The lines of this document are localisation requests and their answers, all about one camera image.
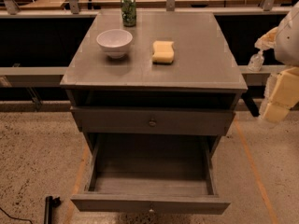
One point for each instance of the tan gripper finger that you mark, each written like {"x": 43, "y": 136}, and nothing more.
{"x": 281, "y": 95}

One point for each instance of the yellow sponge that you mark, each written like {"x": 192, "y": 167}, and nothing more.
{"x": 163, "y": 52}

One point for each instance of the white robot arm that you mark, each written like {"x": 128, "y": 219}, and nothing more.
{"x": 284, "y": 39}

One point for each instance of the grey wooden drawer cabinet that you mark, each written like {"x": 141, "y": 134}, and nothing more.
{"x": 203, "y": 75}

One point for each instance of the open grey middle drawer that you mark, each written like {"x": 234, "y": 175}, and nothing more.
{"x": 150, "y": 173}

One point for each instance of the closed grey upper drawer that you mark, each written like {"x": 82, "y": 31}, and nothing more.
{"x": 156, "y": 121}

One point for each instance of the white ceramic bowl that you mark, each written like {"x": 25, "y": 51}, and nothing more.
{"x": 115, "y": 43}

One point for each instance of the green soda can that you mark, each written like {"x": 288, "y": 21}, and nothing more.
{"x": 128, "y": 12}

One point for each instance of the black device on floor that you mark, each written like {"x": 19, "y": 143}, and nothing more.
{"x": 50, "y": 204}

